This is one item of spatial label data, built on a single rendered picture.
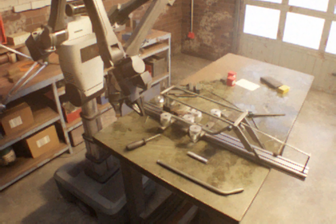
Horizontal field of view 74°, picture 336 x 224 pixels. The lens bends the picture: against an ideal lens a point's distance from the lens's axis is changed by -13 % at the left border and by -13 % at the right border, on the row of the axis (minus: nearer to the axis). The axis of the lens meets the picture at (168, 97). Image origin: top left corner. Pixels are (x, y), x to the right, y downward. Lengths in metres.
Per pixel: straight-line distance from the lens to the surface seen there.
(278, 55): 4.14
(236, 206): 0.94
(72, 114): 2.44
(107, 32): 0.91
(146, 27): 1.11
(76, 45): 1.32
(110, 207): 1.71
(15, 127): 2.23
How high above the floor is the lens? 1.62
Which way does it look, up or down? 30 degrees down
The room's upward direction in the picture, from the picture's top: straight up
